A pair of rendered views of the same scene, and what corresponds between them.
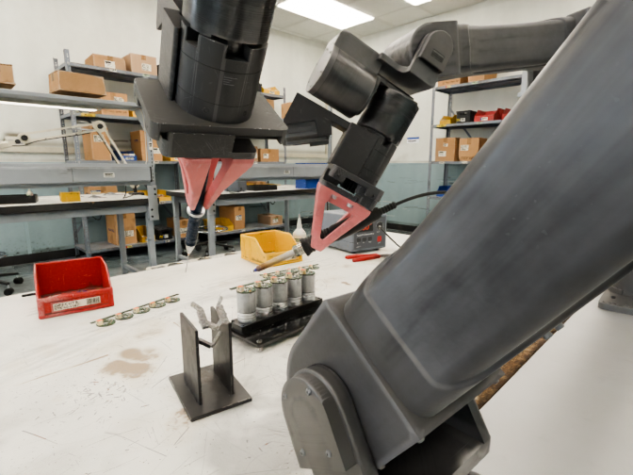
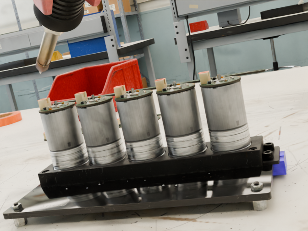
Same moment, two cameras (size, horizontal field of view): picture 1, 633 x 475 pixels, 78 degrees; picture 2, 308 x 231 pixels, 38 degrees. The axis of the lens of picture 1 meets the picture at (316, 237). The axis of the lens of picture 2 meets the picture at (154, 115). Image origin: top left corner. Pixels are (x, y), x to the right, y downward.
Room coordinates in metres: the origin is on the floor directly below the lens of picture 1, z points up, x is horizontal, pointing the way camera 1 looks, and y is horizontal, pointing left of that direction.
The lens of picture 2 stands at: (0.41, -0.21, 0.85)
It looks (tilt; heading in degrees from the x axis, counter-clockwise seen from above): 11 degrees down; 65
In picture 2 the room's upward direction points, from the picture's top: 12 degrees counter-clockwise
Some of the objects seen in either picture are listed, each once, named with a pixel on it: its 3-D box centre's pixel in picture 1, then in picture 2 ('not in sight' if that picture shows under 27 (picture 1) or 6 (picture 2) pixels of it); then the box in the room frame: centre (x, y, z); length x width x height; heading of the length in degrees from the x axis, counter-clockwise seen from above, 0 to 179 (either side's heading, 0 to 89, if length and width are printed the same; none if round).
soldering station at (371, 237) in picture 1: (351, 229); not in sight; (1.04, -0.10, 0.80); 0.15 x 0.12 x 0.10; 33
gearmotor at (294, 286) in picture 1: (293, 292); (182, 125); (0.54, 0.03, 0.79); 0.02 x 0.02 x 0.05
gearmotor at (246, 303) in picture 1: (246, 307); (65, 140); (0.48, 0.09, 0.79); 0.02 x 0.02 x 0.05
